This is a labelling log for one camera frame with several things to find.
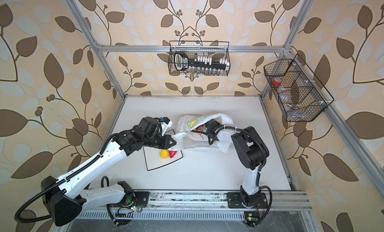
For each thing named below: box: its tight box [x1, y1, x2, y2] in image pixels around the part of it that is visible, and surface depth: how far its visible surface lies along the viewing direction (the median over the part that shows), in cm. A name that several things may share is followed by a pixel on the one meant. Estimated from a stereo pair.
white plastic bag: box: [170, 113, 234, 153], surface depth 78 cm
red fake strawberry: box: [169, 150, 178, 159], surface depth 88 cm
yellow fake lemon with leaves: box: [160, 149, 170, 160], surface depth 88 cm
